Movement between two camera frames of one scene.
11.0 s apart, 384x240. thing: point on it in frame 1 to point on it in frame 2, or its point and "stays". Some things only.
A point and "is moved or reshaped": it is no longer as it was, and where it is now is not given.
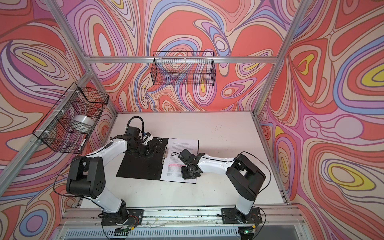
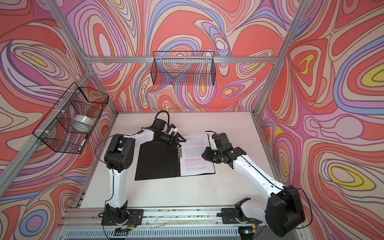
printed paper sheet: (171, 170) is moved or reshaped
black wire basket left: (69, 123) stays
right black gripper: (185, 175) to (207, 155)
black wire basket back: (186, 68) stays
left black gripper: (149, 153) to (172, 141)
